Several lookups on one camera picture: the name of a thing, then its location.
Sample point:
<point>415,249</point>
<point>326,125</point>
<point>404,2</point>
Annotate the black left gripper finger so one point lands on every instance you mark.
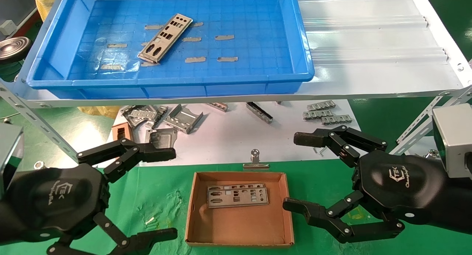
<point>155,154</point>
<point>155,237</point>

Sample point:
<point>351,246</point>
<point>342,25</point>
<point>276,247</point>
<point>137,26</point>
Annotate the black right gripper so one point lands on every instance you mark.
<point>398,185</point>

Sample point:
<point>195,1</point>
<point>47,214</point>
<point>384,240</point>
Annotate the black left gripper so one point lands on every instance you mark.
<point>48,199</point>

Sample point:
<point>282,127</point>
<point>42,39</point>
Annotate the silver metal IO shield plate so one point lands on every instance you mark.
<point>147,59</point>
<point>221,186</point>
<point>186,20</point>
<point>265,198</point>

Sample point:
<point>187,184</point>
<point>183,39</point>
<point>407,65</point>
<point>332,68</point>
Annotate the shallow cardboard box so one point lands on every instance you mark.
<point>239,225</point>

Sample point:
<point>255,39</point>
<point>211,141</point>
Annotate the blue plastic tray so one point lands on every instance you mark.
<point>258,34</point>

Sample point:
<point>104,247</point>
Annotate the small grey box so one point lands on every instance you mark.
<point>6,27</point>

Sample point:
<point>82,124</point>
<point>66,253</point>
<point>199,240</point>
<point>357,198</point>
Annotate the small metal screw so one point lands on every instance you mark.
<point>320,151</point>

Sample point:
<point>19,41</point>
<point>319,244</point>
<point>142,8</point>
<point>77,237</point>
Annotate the green table cloth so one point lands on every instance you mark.
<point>155,188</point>

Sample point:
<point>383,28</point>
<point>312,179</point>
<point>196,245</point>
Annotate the notched metal strip part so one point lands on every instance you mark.
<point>317,115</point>
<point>336,119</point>
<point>321,105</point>

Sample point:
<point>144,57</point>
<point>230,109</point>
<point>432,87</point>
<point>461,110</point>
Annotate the perforated steel shelf brace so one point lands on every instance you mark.
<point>411,131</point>
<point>44,128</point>

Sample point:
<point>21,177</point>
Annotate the white paper sheet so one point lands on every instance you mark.
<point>228,137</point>

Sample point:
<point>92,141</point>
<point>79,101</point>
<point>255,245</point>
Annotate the dark metal bar part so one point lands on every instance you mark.
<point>260,113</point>

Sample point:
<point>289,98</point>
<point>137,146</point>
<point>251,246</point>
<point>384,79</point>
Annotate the small metal strip part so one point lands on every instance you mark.
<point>219,107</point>

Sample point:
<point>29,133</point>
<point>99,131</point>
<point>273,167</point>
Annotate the black round speaker cone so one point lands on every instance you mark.
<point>13,48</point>

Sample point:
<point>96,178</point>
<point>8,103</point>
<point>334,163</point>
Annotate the square metal bracket part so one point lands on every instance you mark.
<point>162,137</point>

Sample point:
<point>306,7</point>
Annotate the brown rectangular frame part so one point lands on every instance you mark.
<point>120,131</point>

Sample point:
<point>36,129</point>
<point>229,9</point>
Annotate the narrow metal frame part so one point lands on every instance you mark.
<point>162,113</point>

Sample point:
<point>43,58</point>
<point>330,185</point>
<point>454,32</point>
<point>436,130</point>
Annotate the folded metal tray bracket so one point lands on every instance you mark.
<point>182,120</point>

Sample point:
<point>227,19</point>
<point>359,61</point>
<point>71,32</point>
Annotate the flat metal frame part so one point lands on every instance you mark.
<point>138,113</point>

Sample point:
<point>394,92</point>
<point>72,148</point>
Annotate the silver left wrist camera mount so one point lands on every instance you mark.
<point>9,155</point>

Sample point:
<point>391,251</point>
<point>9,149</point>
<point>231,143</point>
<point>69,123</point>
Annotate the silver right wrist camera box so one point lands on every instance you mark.
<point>453,137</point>

